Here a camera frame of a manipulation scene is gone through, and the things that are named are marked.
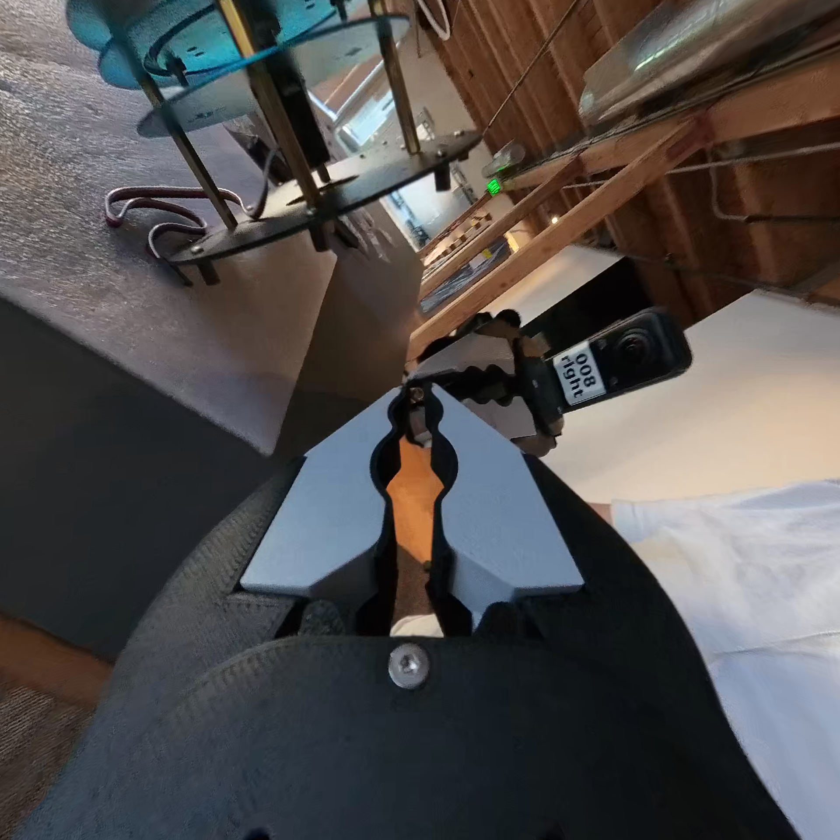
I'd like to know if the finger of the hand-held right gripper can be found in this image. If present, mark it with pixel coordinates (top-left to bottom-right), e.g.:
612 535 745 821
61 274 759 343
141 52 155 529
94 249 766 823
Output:
489 397 549 454
403 331 522 406

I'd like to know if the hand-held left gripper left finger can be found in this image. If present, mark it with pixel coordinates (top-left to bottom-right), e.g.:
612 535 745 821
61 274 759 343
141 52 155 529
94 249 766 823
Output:
239 387 413 636

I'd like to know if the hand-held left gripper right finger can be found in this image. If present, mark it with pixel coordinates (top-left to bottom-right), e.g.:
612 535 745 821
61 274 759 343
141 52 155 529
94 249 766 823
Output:
423 384 585 636

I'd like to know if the blue and black toy robot arm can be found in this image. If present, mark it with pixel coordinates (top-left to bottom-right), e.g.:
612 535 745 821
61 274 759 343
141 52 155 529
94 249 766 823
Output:
66 0 484 287

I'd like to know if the dark desk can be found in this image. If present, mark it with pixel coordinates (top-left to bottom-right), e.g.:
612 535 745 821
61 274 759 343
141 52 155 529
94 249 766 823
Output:
0 298 395 664

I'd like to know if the person's right hand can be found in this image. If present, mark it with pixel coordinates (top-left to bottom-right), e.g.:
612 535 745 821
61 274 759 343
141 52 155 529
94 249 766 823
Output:
486 311 547 357

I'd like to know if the person's white clothing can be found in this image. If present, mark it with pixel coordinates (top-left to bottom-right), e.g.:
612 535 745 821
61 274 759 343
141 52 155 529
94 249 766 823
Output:
610 479 840 840

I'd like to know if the white foam sheet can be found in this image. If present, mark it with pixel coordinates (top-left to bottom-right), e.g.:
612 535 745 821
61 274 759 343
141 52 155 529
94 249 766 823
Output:
0 0 339 457

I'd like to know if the red and white servo cable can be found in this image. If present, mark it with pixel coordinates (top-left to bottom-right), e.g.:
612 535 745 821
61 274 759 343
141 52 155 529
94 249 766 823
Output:
106 185 247 263

